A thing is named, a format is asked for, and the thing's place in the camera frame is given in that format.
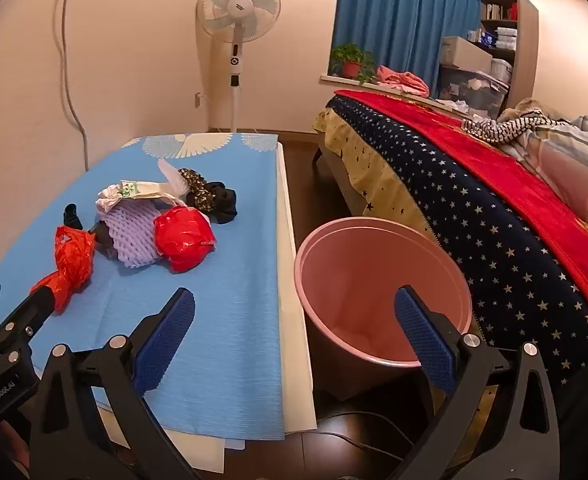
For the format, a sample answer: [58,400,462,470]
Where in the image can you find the pink plastic bin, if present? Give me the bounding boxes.
[294,216,474,401]

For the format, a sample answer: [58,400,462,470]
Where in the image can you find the long purple foam net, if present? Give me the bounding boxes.
[96,197,185,268]

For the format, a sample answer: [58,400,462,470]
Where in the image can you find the clear storage bin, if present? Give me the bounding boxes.
[439,66,512,118]

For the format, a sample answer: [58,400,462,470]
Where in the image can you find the wooden bookshelf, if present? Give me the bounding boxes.
[478,0,539,121]

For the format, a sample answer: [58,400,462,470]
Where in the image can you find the small white lidded container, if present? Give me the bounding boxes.
[490,58,514,86]

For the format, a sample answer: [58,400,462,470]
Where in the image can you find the black gold-patterned cloth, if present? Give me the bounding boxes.
[176,167,219,212]

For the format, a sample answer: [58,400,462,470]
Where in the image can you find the blue curtain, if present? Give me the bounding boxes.
[330,0,484,98]

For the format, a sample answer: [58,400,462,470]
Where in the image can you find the white standing fan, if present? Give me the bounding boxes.
[196,0,281,133]

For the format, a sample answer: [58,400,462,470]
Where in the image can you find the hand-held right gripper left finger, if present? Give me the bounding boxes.
[28,286,199,480]

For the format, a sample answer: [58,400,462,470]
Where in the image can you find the red blanket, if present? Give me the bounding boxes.
[335,90,588,346]

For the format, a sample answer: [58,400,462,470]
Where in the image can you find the white window sill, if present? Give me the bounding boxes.
[320,74,454,106]

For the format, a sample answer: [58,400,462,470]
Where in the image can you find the red plastic bag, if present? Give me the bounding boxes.
[30,225,97,313]
[153,205,217,274]

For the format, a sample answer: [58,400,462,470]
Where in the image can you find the white green-print packet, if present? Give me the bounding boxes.
[119,159,191,201]

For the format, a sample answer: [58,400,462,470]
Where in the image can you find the beige cloth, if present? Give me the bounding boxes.
[504,97,544,121]

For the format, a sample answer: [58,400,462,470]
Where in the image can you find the black floor cable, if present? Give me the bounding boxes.
[319,410,415,456]

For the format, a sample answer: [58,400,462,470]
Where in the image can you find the pink clothes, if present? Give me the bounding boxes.
[376,65,431,98]

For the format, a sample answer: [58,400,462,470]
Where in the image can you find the person's dark clothing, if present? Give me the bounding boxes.
[548,345,588,480]

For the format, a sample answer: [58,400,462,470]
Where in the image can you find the black sock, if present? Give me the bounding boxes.
[206,180,238,225]

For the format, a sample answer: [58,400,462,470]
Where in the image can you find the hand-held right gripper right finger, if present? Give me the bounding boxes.
[394,285,560,480]

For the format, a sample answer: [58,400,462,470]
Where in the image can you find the white paper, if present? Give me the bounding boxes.
[95,185,125,217]

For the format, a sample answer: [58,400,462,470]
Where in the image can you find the stack of white packs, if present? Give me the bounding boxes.
[494,27,518,51]

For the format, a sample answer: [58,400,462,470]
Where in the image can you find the navy star blanket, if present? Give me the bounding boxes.
[326,95,588,391]

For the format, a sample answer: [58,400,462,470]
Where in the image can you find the dark brown box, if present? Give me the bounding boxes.
[90,222,117,259]

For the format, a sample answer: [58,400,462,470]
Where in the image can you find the plaid quilt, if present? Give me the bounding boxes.
[504,115,588,256]

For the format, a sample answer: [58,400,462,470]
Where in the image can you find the yellow star bed sheet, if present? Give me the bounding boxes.
[313,107,435,241]

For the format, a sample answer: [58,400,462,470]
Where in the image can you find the blue table cloth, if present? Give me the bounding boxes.
[0,132,287,441]

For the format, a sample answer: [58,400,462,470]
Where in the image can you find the white cardboard box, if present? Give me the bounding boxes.
[441,36,494,73]

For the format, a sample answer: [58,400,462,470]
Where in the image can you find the potted green plant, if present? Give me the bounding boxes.
[330,43,379,85]

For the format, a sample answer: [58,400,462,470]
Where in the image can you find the striped garment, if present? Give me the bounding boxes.
[461,112,572,147]

